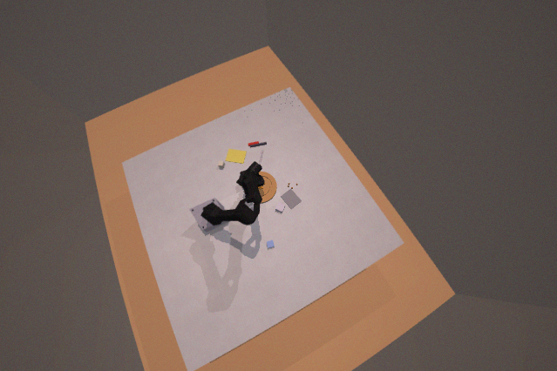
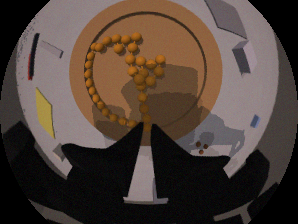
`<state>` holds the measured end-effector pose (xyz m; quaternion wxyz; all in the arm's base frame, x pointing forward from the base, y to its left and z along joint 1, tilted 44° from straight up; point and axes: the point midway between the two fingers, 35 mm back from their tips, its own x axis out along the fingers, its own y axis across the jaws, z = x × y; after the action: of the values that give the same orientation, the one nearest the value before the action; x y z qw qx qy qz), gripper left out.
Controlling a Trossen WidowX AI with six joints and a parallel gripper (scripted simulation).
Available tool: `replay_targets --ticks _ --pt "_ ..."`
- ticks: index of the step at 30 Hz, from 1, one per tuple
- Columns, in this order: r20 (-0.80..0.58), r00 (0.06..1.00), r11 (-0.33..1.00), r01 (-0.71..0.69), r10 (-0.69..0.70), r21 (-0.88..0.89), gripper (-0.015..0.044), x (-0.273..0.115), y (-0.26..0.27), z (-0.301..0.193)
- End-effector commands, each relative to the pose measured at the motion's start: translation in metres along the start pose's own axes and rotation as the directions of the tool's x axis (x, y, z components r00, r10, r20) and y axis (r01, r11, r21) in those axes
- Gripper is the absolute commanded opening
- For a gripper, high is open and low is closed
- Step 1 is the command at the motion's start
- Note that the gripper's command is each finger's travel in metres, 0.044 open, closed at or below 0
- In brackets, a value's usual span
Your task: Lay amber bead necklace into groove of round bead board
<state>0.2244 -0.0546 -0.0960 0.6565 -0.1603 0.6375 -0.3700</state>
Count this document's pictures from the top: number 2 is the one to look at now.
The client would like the orange round board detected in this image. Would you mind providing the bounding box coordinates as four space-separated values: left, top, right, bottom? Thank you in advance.
69 0 222 141

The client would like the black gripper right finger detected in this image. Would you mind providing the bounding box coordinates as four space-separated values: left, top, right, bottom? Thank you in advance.
150 124 230 198

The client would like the small blue cube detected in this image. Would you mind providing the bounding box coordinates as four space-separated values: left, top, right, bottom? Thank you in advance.
250 113 261 128

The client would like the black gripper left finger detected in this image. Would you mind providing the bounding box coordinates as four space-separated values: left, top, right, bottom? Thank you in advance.
61 123 144 197

